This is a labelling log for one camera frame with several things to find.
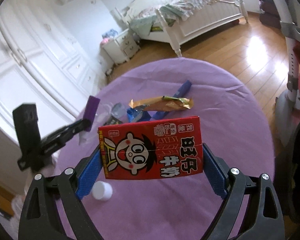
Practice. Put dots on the red cartoon milk carton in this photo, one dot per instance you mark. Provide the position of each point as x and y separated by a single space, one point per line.
152 150

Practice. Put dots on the pink plush toy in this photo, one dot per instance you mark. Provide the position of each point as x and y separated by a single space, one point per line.
105 41

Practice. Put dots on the purple box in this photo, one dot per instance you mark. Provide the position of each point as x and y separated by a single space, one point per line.
91 112

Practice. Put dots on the white wooden bed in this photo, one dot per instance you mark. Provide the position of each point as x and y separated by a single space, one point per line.
202 17

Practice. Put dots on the blue bag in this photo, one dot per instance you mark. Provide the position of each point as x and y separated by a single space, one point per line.
111 33

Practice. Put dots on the white wardrobe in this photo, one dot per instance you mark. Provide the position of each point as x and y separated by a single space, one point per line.
35 50

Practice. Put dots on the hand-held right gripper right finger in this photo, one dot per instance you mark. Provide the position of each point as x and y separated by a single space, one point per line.
215 173

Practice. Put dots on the clear grey plastic packet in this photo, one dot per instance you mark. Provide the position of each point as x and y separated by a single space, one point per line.
113 113

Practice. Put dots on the white bottle cap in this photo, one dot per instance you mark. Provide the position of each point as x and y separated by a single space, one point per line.
102 192

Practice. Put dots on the blue snack packet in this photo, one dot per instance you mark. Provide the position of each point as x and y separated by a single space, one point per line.
138 115

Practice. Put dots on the dark armchair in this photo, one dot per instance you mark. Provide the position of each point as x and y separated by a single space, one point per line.
268 12

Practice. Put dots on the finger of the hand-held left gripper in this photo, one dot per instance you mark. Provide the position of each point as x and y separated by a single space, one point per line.
65 135

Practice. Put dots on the cream nightstand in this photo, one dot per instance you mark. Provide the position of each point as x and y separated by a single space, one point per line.
122 47

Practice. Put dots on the gold foil wrapper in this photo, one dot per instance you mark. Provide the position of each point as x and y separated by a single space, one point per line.
162 103

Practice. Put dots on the blue stick wrapper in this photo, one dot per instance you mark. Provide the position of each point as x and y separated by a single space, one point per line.
181 90

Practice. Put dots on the pale green blanket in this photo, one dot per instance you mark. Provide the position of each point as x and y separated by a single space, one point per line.
180 7

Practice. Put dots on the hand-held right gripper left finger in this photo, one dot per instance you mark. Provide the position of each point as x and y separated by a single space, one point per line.
90 172

